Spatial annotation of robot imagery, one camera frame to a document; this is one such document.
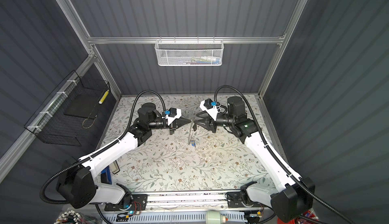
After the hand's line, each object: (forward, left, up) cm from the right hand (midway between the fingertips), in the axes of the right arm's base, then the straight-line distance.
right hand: (198, 119), depth 68 cm
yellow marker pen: (+17, +52, -2) cm, 54 cm away
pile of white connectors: (-36, +46, -12) cm, 59 cm away
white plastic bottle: (-35, -7, -22) cm, 42 cm away
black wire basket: (+5, +63, 0) cm, 63 cm away
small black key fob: (-2, +2, -4) cm, 5 cm away
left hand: (+1, +4, -2) cm, 4 cm away
